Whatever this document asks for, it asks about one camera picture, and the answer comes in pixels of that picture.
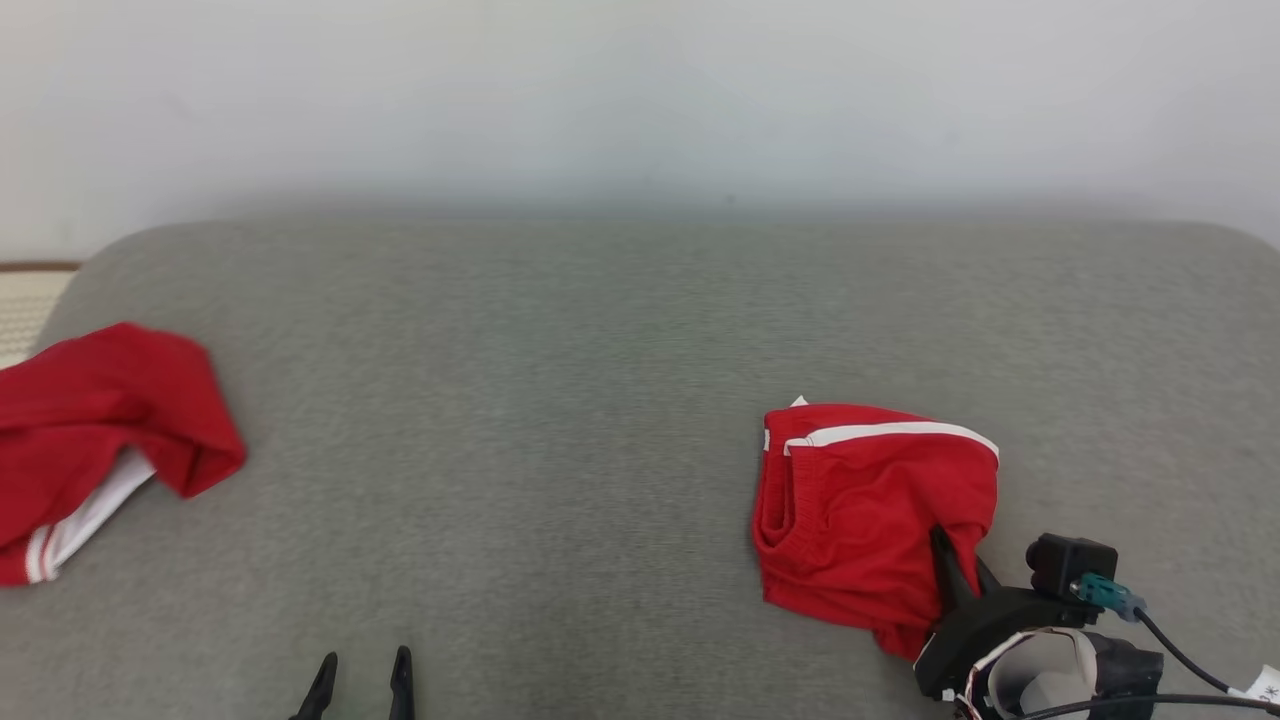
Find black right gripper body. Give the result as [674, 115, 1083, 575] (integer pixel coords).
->
[913, 585, 1101, 699]

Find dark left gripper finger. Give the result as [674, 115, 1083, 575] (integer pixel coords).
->
[388, 645, 416, 720]
[290, 652, 339, 720]

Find red shorts with white stripe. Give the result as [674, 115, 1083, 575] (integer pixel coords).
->
[752, 396, 1001, 661]

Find red jersey with white sleeves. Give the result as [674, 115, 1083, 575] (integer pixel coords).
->
[0, 322, 247, 587]

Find grey fabric sofa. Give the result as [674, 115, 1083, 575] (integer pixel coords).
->
[0, 215, 1280, 720]

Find cream perforated laundry basket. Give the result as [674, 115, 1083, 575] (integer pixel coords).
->
[0, 262, 82, 371]

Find thin red white wire bundle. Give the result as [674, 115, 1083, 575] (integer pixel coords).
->
[953, 640, 1003, 720]

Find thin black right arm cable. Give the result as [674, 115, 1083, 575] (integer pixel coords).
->
[1018, 692, 1280, 720]

